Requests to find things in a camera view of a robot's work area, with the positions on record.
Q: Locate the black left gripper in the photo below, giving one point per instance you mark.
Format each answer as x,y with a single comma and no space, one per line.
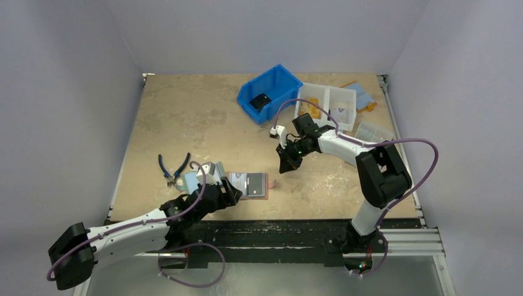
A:
229,197

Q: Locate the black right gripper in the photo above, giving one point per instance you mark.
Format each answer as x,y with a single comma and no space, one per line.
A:
288,153

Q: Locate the grey card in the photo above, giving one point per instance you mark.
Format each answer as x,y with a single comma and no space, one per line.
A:
256,185

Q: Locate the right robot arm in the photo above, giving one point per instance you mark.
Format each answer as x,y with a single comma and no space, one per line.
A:
381,171

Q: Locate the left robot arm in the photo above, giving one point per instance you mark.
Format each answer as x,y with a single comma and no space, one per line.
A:
79,250

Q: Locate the white VIP card in holder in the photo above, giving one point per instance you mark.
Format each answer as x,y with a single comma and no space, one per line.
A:
239,181

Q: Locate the orange card holder in tray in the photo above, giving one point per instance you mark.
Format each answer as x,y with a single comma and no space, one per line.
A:
310,107

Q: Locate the black card in blue bin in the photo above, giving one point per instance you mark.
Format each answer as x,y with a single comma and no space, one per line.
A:
260,101

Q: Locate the card in white tray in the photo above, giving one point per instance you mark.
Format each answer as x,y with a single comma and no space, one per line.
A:
340,115

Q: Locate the blue plastic bin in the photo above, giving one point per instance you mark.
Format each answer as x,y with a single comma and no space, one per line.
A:
277,83

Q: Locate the white divided plastic tray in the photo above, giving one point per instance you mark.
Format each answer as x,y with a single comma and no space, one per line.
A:
330,97

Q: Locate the clear plastic screw box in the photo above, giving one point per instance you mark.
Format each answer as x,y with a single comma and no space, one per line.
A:
371,132

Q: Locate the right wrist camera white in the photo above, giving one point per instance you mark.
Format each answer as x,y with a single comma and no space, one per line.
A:
279,132

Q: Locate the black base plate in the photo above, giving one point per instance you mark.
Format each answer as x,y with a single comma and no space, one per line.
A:
257,241

